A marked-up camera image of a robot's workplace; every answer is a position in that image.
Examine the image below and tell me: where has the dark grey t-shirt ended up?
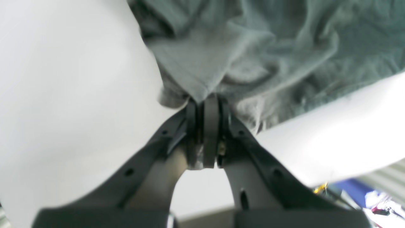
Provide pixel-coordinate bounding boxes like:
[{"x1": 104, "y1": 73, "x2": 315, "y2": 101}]
[{"x1": 128, "y1": 0, "x2": 405, "y2": 133}]

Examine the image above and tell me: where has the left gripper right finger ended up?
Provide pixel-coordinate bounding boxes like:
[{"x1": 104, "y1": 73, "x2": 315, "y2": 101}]
[{"x1": 202, "y1": 95, "x2": 371, "y2": 228}]

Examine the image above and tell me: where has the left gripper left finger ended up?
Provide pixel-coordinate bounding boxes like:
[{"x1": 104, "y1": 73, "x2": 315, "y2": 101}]
[{"x1": 33, "y1": 100, "x2": 197, "y2": 228}]

